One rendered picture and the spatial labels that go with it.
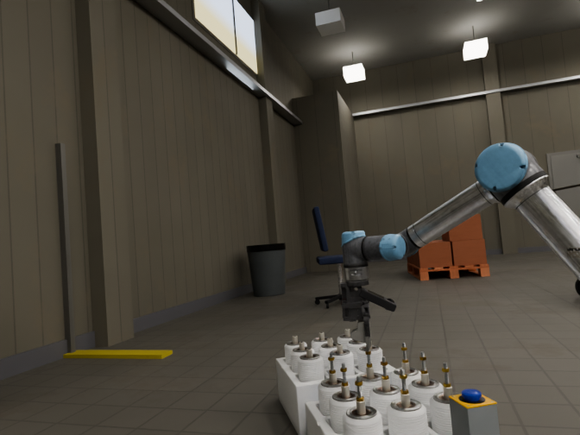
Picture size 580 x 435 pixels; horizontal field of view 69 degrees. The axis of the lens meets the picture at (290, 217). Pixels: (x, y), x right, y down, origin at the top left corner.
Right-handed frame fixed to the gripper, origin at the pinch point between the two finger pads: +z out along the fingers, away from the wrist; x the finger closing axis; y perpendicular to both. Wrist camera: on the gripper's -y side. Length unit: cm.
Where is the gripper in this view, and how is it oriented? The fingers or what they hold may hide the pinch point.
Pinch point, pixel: (369, 345)
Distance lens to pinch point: 138.2
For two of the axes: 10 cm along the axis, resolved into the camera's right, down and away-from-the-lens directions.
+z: 0.8, 10.0, -0.6
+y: -9.8, 0.9, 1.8
